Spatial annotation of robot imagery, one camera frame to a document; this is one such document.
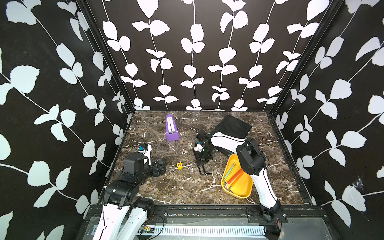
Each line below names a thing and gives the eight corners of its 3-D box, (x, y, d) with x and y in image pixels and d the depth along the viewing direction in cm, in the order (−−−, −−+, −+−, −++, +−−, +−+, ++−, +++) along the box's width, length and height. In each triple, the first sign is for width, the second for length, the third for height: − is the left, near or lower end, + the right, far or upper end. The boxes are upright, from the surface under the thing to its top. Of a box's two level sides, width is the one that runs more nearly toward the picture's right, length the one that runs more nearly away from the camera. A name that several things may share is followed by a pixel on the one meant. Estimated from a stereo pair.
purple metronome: (167, 140, 104) (162, 123, 90) (168, 131, 110) (164, 114, 95) (178, 140, 105) (176, 123, 90) (179, 131, 110) (177, 114, 95)
